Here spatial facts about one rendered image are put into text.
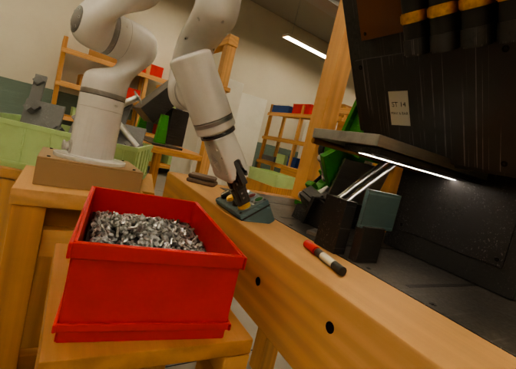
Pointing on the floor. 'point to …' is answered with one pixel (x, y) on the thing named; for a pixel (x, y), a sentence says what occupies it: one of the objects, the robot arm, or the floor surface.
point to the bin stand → (183, 352)
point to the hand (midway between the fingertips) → (240, 196)
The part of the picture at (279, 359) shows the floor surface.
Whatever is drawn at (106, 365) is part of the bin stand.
